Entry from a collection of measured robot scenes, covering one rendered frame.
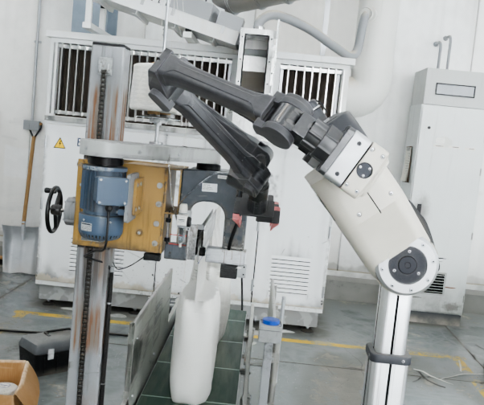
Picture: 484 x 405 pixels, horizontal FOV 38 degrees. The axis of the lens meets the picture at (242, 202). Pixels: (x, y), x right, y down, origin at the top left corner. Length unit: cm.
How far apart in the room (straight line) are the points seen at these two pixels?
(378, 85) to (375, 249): 389
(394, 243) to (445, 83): 438
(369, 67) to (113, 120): 329
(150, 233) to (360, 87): 332
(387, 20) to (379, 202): 404
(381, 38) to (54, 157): 266
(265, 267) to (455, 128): 202
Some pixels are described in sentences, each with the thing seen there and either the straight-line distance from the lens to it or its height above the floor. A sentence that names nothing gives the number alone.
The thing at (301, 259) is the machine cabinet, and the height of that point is 57.
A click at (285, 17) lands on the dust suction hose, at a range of 501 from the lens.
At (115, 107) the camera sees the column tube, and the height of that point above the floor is 153.
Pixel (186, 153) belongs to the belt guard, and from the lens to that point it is 245.
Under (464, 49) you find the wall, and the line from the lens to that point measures 678.
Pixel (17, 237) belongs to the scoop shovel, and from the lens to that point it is 672.
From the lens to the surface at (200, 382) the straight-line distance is 286.
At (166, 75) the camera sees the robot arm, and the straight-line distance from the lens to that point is 170.
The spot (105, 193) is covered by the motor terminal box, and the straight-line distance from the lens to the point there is 227.
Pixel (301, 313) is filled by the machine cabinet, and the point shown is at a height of 15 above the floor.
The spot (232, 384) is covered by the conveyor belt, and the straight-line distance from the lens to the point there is 317.
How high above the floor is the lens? 150
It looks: 6 degrees down
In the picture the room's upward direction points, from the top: 6 degrees clockwise
